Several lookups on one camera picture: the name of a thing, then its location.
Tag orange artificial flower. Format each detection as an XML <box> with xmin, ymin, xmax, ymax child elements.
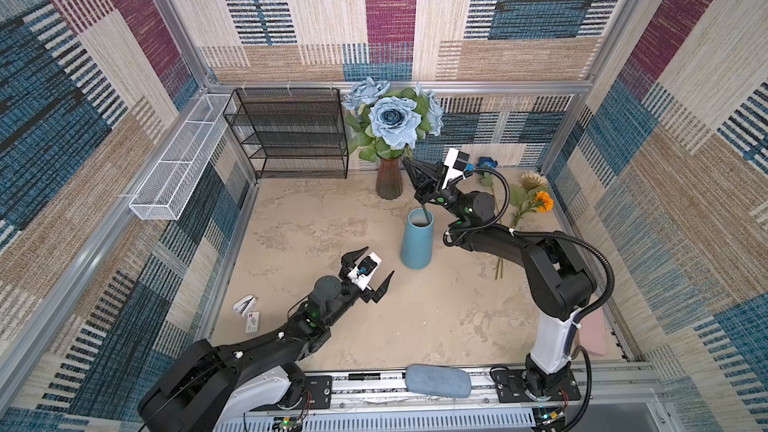
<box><xmin>494</xmin><ymin>190</ymin><xmax>556</xmax><ymax>280</ymax></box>

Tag small white paper tags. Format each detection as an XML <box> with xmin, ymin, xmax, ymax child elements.
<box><xmin>232</xmin><ymin>295</ymin><xmax>261</xmax><ymax>334</ymax></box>

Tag teal cylindrical vase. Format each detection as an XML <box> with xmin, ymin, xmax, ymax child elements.
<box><xmin>400</xmin><ymin>208</ymin><xmax>434</xmax><ymax>270</ymax></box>

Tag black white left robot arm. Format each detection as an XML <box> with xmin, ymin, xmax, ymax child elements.
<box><xmin>137</xmin><ymin>248</ymin><xmax>390</xmax><ymax>431</ymax></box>

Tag red ribbed glass vase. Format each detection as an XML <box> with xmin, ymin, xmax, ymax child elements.
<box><xmin>376</xmin><ymin>157</ymin><xmax>403</xmax><ymax>200</ymax></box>

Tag black wire shelf rack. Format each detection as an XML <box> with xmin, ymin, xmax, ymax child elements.
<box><xmin>223</xmin><ymin>88</ymin><xmax>349</xmax><ymax>179</ymax></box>

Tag pink rectangular pad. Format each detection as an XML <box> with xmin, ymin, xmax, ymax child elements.
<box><xmin>578</xmin><ymin>309</ymin><xmax>609</xmax><ymax>357</ymax></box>

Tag blue-grey artificial rose bunch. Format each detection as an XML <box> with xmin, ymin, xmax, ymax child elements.
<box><xmin>341</xmin><ymin>77</ymin><xmax>445</xmax><ymax>171</ymax></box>

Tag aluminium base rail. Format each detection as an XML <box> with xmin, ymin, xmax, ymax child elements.
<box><xmin>149</xmin><ymin>362</ymin><xmax>661</xmax><ymax>432</ymax></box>

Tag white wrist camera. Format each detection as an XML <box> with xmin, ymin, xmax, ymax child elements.
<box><xmin>347</xmin><ymin>253</ymin><xmax>382</xmax><ymax>291</ymax></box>
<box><xmin>442</xmin><ymin>148</ymin><xmax>474</xmax><ymax>189</ymax></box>

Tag blue-grey oval pad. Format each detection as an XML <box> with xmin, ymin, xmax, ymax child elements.
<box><xmin>404</xmin><ymin>364</ymin><xmax>472</xmax><ymax>399</ymax></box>

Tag white wire mesh basket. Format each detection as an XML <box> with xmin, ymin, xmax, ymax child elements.
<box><xmin>129</xmin><ymin>94</ymin><xmax>229</xmax><ymax>221</ymax></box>

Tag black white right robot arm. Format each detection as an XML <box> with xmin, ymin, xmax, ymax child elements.
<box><xmin>403</xmin><ymin>149</ymin><xmax>615</xmax><ymax>401</ymax></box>

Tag beige artificial flower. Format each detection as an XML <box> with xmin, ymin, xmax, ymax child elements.
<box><xmin>510</xmin><ymin>171</ymin><xmax>550</xmax><ymax>198</ymax></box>

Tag dark blue artificial rose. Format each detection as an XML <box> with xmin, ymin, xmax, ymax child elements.
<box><xmin>477</xmin><ymin>156</ymin><xmax>498</xmax><ymax>197</ymax></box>

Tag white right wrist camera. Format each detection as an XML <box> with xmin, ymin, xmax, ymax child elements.
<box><xmin>442</xmin><ymin>148</ymin><xmax>474</xmax><ymax>189</ymax></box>

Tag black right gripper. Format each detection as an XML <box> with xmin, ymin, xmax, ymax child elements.
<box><xmin>402</xmin><ymin>157</ymin><xmax>465</xmax><ymax>220</ymax></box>

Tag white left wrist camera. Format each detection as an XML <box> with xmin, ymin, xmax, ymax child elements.
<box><xmin>347</xmin><ymin>253</ymin><xmax>382</xmax><ymax>291</ymax></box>

